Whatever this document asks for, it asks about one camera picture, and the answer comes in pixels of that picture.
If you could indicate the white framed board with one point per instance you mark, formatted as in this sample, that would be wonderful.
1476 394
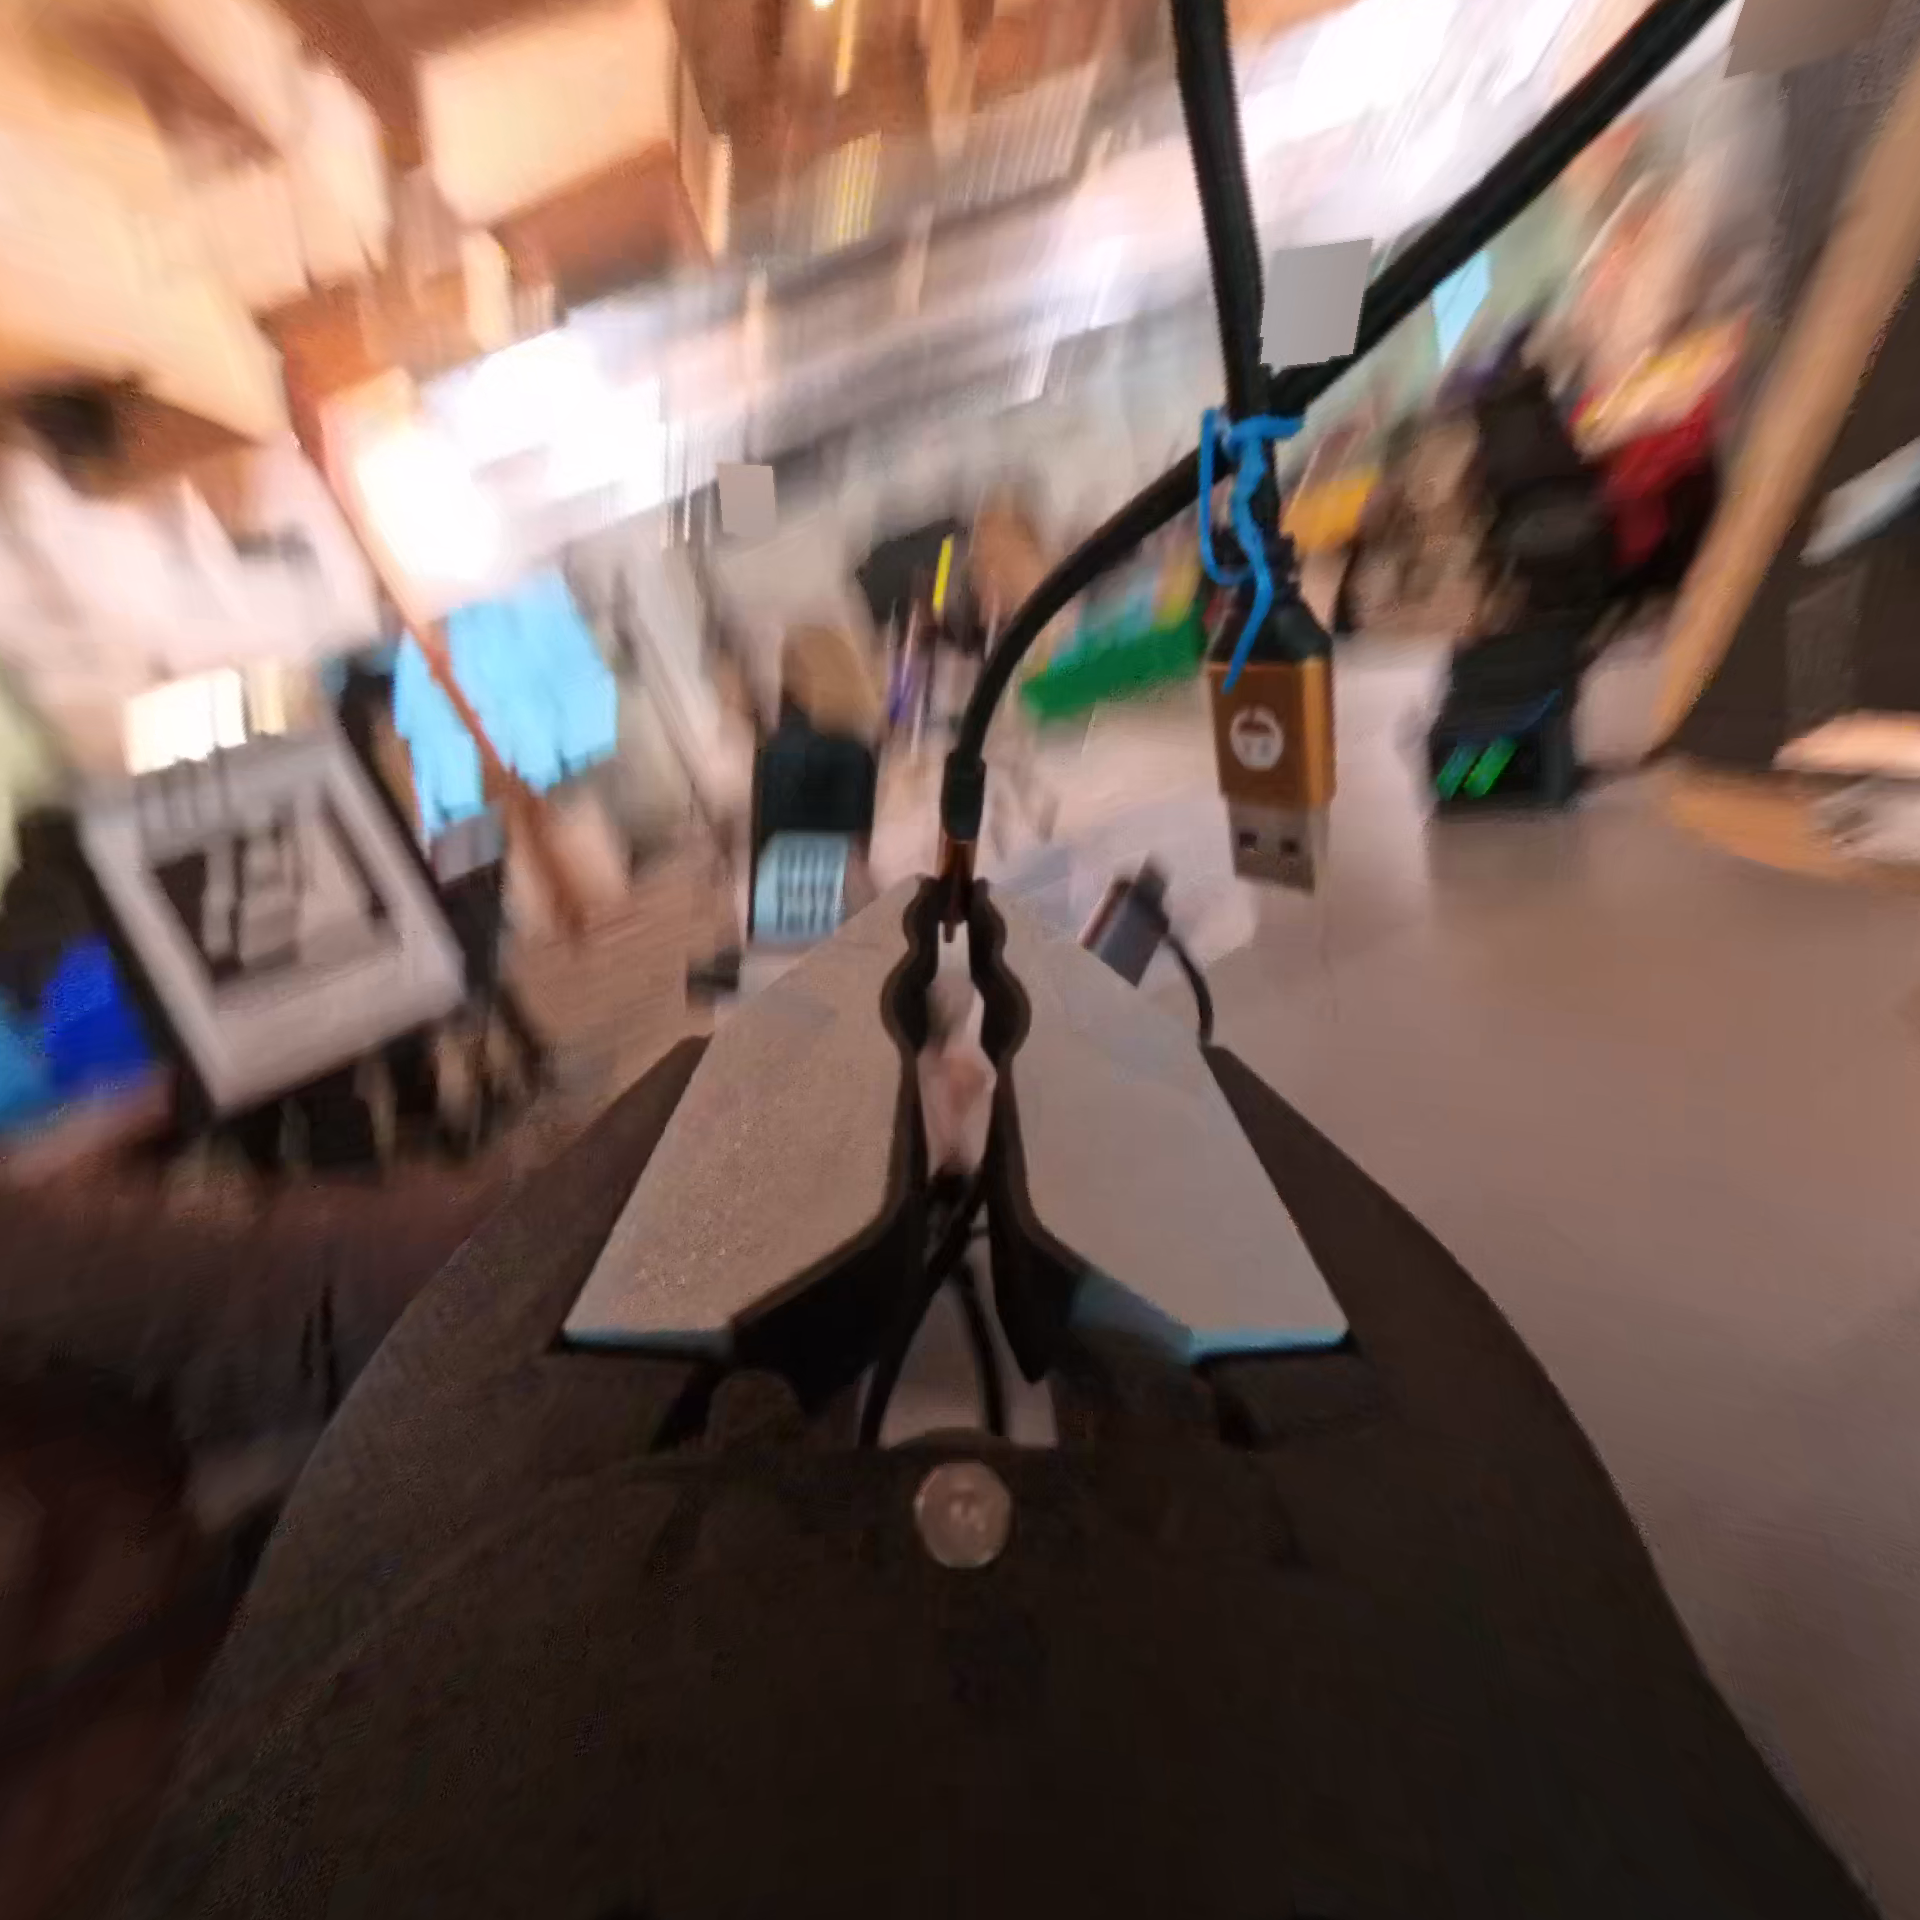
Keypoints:
301 1036

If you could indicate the blue twist tie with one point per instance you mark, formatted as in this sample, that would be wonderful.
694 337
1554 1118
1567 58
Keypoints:
1254 429

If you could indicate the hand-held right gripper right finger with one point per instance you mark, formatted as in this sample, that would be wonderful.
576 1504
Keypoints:
1156 1171

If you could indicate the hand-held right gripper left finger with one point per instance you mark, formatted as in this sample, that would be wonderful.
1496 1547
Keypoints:
750 1171

